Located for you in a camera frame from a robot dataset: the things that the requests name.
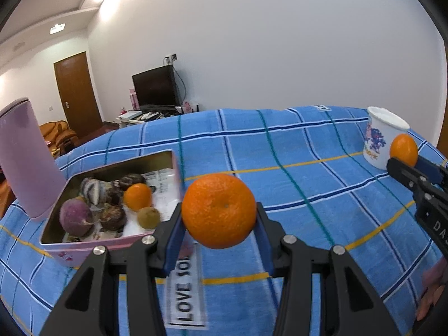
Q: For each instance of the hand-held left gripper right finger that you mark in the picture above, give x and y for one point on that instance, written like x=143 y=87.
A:
x=266 y=248

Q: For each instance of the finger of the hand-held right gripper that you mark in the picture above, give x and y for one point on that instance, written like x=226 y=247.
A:
x=432 y=172
x=402 y=170

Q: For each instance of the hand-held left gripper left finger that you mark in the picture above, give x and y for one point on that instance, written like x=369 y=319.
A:
x=173 y=248

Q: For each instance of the small orange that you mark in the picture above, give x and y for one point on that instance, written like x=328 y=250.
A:
x=404 y=150
x=138 y=197

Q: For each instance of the large orange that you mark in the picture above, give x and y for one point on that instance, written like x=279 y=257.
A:
x=218 y=210

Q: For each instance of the purple radish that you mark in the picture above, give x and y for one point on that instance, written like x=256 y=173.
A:
x=75 y=217

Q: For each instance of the pink metal tin box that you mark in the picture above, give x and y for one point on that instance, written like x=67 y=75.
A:
x=70 y=252

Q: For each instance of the person's right hand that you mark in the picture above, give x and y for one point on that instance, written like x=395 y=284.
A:
x=432 y=294

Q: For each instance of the white printed mug with lid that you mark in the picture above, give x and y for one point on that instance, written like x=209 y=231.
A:
x=379 y=136

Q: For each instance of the blue plaid blanket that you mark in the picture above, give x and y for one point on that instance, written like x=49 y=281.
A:
x=280 y=147

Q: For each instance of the white television stand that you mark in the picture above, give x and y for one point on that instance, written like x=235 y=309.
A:
x=140 y=117

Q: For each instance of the pink box beside television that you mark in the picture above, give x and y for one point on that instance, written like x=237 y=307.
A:
x=134 y=99

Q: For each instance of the black television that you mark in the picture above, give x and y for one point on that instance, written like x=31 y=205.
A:
x=155 y=87

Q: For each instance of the orange leather armchair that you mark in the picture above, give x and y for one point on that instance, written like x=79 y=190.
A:
x=57 y=134

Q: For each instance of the purple cylindrical bottle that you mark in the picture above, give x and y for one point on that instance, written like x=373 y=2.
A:
x=28 y=161

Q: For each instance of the orange leather sofa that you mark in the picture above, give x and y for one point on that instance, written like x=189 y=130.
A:
x=5 y=196

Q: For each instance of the brown wooden door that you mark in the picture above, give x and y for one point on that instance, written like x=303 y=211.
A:
x=77 y=94

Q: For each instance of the recessed ceiling light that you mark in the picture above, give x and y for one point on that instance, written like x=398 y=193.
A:
x=57 y=28

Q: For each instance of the wall power socket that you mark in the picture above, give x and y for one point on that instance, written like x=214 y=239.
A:
x=170 y=57

